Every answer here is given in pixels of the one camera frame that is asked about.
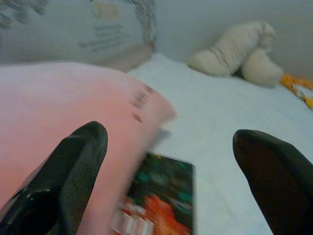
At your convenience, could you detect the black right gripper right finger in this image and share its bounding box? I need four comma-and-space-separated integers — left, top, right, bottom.
232, 129, 313, 235

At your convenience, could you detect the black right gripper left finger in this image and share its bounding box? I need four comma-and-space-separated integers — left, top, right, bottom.
0, 121, 109, 235

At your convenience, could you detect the pink pillow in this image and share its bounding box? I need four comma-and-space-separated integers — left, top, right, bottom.
0, 62, 178, 235

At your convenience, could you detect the dark cover book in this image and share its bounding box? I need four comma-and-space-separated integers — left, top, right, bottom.
111, 152, 198, 235

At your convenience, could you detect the white quilted mattress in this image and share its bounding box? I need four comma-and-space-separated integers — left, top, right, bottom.
127, 52, 313, 235

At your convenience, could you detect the yellow cartoon print duvet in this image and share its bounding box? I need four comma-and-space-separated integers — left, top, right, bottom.
280, 73, 313, 110

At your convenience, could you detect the beige plush toy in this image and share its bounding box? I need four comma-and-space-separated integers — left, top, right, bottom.
187, 21, 284, 87

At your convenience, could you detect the white printed bed panel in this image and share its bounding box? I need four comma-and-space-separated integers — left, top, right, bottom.
0, 0, 157, 66

